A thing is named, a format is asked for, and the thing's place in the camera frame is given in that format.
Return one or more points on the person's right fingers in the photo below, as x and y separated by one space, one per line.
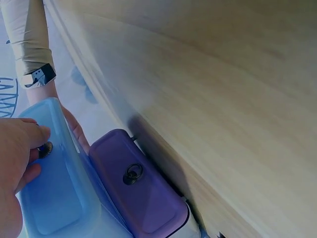
78 132

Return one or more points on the person's left thumb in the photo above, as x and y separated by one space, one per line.
34 131

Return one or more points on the person's right forearm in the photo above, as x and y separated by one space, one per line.
27 32

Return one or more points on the person's left hand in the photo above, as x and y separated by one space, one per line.
12 153

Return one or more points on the black wrist band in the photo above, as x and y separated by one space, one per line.
40 74

